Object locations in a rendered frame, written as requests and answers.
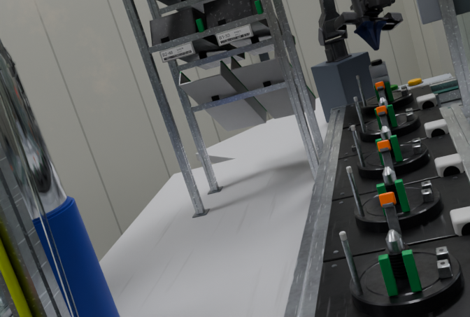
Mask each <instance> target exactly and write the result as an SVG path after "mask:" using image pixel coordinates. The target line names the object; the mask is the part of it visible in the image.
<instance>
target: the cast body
mask: <svg viewBox="0 0 470 317"><path fill-rule="evenodd" d="M369 71H370V74H371V78H372V82H373V87H374V85H375V83H378V82H381V81H383V83H384V85H385V82H388V81H389V82H390V77H389V73H388V71H387V66H386V63H385V61H384V62H383V61H382V59H376V60H374V61H372V62H371V65H369ZM390 86H391V82H390Z"/></svg>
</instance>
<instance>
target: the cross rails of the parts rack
mask: <svg viewBox="0 0 470 317"><path fill-rule="evenodd" d="M201 1H205V0H186V1H182V2H180V3H176V4H174V5H171V6H167V7H164V8H160V9H158V12H159V14H160V15H161V14H164V13H168V12H171V11H173V10H177V9H179V8H183V7H186V6H190V5H192V4H195V3H199V2H201ZM263 19H266V16H265V14H264V12H263V13H262V14H260V15H258V14H256V15H252V16H250V17H245V18H243V19H240V20H236V21H233V22H229V23H227V24H224V25H220V26H217V27H214V28H210V29H207V30H204V31H203V32H201V33H199V32H197V33H195V34H190V35H188V36H184V37H181V38H177V39H174V40H172V41H169V42H166V43H161V44H159V45H154V46H152V47H149V48H148V52H149V54H150V53H154V52H157V51H160V50H164V49H167V48H171V47H174V46H177V45H180V44H183V43H187V42H190V41H194V40H197V39H199V38H203V37H206V36H210V35H213V34H217V33H220V32H222V31H227V30H229V29H233V28H236V27H240V26H243V25H245V24H250V23H252V22H256V21H259V20H263ZM271 44H273V40H272V38H269V39H267V40H264V41H260V42H258V43H254V44H250V45H246V46H243V47H240V48H236V49H233V50H229V51H227V52H222V53H219V54H216V55H212V56H210V57H207V58H203V59H198V60H196V61H193V62H188V63H186V64H181V65H179V66H177V68H178V71H183V70H186V69H190V68H193V67H196V66H200V65H202V64H207V63H210V62H214V61H217V60H219V59H224V58H226V57H231V56H234V55H238V54H241V53H243V52H247V51H251V50H254V49H258V48H262V47H264V46H268V45H271Z"/></svg>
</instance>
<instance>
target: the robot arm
mask: <svg viewBox="0 0 470 317"><path fill-rule="evenodd" d="M319 1H320V7H321V12H322V13H321V16H320V19H319V21H318V22H319V29H318V40H319V43H320V45H322V46H324V47H325V54H326V56H327V61H326V63H330V62H339V61H341V60H343V59H346V58H348V57H351V56H352V55H349V54H348V51H347V48H346V44H345V41H344V39H345V38H348V33H347V26H346V25H347V24H355V26H356V30H355V31H354V33H355V34H358V35H359V36H360V37H361V38H363V39H364V40H365V41H366V42H367V43H368V44H369V45H370V46H371V47H372V48H373V49H374V50H379V46H380V33H381V30H382V31H392V30H393V29H394V28H395V27H397V26H398V25H399V24H400V23H401V22H403V21H404V20H403V17H402V15H401V13H387V14H386V15H385V16H384V17H378V15H379V14H380V13H382V12H383V8H384V7H387V6H391V5H392V4H393V3H394V2H395V0H351V2H352V6H351V7H350V10H353V11H354V12H342V14H340V15H339V14H338V13H337V12H336V6H335V3H334V0H319ZM338 36H340V37H338ZM336 37H338V38H336ZM332 38H334V39H332ZM329 39H332V40H330V41H327V40H329ZM325 41H326V42H325Z"/></svg>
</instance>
